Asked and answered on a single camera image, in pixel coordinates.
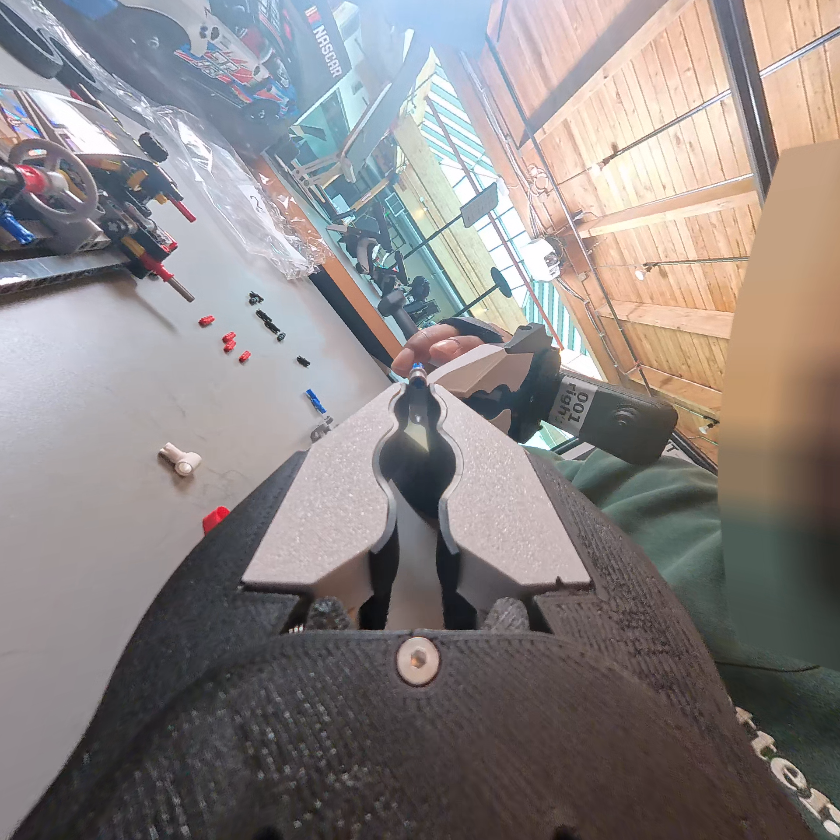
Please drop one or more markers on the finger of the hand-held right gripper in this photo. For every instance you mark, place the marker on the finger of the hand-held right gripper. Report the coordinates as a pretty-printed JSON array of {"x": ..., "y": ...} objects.
[
  {"x": 476, "y": 367},
  {"x": 499, "y": 410}
]

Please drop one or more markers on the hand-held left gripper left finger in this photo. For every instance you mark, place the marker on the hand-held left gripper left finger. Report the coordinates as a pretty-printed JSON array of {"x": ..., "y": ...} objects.
[{"x": 315, "y": 525}]

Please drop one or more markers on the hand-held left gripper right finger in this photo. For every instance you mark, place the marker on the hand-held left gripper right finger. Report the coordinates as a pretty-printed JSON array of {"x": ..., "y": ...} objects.
[{"x": 518, "y": 525}]

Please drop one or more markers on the grey brick connector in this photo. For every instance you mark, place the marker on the grey brick connector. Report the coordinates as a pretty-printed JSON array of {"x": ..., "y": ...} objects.
[
  {"x": 415, "y": 403},
  {"x": 321, "y": 430}
]

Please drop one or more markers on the red short beam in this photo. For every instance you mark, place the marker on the red short beam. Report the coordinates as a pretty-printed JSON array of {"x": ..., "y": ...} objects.
[{"x": 213, "y": 520}]

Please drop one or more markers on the black toy set box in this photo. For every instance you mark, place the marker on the black toy set box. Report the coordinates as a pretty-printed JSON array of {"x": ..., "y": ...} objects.
[{"x": 229, "y": 59}]

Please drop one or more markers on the person's right hand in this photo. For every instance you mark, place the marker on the person's right hand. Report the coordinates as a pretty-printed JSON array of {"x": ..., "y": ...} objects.
[{"x": 420, "y": 344}]

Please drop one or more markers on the black round-top pole stand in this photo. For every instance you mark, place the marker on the black round-top pole stand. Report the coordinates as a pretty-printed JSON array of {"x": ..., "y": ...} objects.
[{"x": 502, "y": 282}]

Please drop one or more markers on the black dumbbell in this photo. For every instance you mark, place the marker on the black dumbbell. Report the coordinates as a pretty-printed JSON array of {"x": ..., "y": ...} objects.
[{"x": 394, "y": 305}]

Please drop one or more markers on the white ceiling projector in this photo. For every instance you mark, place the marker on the white ceiling projector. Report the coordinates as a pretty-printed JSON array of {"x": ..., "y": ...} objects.
[{"x": 544, "y": 259}]

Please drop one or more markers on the person's green sweatshirt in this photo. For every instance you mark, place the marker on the person's green sweatshirt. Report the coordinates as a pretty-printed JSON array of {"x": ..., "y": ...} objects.
[{"x": 656, "y": 525}]

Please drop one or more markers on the white tube connector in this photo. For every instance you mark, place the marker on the white tube connector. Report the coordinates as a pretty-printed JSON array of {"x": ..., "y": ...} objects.
[{"x": 187, "y": 464}]

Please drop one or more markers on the wooden background desk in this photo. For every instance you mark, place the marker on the wooden background desk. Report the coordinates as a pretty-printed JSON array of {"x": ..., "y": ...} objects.
[{"x": 348, "y": 289}]

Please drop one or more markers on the black sign on pole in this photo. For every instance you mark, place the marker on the black sign on pole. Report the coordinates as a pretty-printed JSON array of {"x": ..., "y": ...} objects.
[{"x": 479, "y": 207}]

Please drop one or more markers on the black exercise machine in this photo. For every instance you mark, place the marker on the black exercise machine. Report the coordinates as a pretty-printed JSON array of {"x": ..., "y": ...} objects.
[{"x": 367, "y": 243}]

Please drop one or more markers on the wooden easel with black panel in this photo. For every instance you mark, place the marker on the wooden easel with black panel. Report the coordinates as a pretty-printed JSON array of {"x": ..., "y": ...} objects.
[{"x": 367, "y": 124}]

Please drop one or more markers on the clear plastic bag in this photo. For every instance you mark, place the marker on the clear plastic bag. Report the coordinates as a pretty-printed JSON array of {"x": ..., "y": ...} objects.
[{"x": 249, "y": 197}]

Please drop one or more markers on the toy brick car chassis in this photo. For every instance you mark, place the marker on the toy brick car chassis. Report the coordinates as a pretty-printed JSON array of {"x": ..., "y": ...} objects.
[{"x": 65, "y": 197}]

